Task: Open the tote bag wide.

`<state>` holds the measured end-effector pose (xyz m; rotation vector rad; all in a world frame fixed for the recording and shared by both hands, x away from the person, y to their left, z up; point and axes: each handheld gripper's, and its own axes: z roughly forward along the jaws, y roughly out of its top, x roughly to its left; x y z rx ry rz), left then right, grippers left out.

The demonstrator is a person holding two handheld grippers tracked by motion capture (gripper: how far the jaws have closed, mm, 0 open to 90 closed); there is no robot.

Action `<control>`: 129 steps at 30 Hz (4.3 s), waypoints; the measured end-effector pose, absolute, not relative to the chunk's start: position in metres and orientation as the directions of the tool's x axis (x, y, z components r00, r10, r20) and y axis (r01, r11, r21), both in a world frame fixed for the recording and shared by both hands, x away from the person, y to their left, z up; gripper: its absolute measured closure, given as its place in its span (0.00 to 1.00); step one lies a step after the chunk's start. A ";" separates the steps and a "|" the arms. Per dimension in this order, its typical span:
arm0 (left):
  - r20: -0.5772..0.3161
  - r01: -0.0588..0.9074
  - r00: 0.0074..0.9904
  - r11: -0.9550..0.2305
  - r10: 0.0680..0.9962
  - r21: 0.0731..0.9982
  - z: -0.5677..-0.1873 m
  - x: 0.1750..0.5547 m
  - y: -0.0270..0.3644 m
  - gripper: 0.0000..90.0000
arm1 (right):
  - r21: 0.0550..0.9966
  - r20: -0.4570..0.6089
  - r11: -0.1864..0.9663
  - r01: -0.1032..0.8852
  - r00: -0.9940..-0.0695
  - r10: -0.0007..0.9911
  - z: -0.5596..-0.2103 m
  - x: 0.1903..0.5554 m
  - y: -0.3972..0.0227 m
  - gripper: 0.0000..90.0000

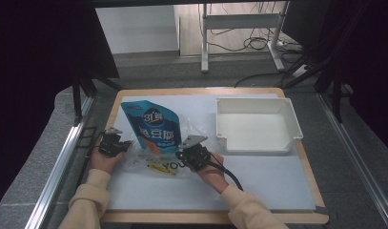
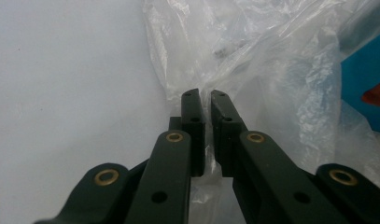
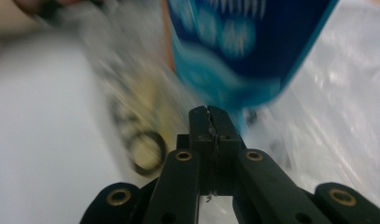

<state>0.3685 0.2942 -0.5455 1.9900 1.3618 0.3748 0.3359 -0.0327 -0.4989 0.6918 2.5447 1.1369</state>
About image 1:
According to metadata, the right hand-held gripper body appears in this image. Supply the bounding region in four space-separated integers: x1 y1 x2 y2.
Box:
175 135 213 173

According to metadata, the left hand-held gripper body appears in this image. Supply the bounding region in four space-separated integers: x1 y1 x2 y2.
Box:
97 126 125 158

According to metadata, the clear printed plastic bag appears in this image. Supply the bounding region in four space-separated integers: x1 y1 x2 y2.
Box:
120 113 213 178

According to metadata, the blue snack pouch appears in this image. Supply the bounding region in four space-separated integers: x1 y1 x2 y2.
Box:
120 99 183 157

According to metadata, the person's left hand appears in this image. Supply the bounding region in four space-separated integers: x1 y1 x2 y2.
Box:
89 145 127 175

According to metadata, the person's right hand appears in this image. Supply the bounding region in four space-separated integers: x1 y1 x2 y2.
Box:
194 152 232 196

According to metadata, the black tripod stand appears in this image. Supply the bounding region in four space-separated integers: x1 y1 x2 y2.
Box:
71 73 123 127

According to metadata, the white plastic tray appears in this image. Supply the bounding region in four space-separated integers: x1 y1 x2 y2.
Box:
214 96 305 157

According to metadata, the pale grey table mat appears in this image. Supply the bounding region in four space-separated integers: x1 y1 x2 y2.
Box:
105 93 317 214

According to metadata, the black curtain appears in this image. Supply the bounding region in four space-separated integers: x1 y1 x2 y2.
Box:
0 0 121 212
281 0 388 157

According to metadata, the white panel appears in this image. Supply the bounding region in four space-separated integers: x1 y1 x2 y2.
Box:
94 4 180 55

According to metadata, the white power strip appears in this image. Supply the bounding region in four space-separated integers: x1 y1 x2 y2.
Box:
291 63 311 79

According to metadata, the black metal stand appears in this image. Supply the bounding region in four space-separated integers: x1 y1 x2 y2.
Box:
313 61 346 124

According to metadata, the black floor bracket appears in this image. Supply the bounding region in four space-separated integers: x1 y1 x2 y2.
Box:
76 126 98 149

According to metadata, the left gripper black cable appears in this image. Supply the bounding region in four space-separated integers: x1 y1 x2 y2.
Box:
74 139 102 193

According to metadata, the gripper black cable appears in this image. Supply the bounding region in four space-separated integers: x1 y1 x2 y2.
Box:
74 139 102 193
208 152 245 192

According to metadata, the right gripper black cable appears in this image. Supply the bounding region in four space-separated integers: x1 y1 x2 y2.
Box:
208 152 245 192

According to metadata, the aluminium rail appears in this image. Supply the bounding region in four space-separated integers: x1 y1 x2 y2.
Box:
24 96 96 229
317 92 388 229

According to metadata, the black floor cable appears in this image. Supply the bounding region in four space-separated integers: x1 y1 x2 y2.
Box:
234 71 289 89

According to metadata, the tangle of black cables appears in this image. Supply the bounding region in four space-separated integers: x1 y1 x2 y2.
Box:
210 1 297 53

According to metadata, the white metal desk frame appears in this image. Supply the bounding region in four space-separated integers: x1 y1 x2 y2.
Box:
199 0 292 73

